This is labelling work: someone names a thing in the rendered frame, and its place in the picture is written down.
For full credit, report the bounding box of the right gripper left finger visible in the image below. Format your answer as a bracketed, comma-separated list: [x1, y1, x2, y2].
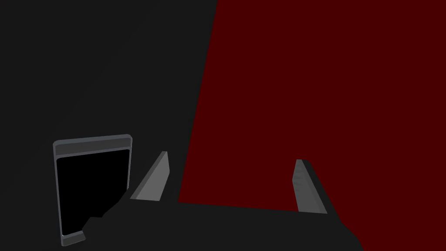
[129, 151, 171, 202]

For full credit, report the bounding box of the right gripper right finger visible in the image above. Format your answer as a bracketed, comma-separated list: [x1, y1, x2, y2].
[292, 159, 336, 215]

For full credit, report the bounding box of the grey framed black panel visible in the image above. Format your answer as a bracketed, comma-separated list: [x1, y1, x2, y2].
[52, 134, 133, 247]

